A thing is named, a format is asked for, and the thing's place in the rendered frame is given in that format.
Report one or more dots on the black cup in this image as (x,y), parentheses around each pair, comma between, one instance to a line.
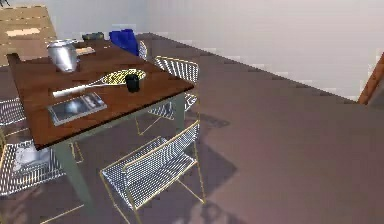
(132,83)

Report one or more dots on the blue cloth bag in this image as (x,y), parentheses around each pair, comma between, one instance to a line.
(125,40)

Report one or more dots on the grey book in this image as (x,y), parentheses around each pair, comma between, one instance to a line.
(76,107)

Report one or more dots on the tan flat card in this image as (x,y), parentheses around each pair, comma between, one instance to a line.
(85,51)

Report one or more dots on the dark green box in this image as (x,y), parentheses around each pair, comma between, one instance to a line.
(92,36)

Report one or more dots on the silver metal vase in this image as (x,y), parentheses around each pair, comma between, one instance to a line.
(63,55)

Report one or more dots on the brown wooden dining table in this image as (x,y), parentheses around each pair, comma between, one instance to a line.
(40,83)

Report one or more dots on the brown wooden door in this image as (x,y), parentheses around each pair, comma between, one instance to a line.
(371,81)

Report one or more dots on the light wooden cupboard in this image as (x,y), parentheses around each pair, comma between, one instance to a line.
(23,31)

